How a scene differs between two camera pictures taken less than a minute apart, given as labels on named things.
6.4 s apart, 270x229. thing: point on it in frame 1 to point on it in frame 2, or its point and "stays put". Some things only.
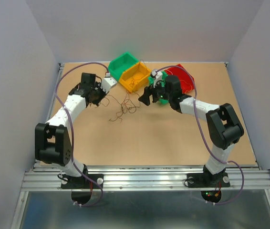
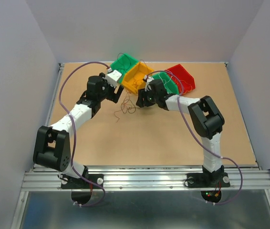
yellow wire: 187,84 stays put
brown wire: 109,101 to 120,62
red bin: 186,80 stays put
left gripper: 98,85 to 113,97
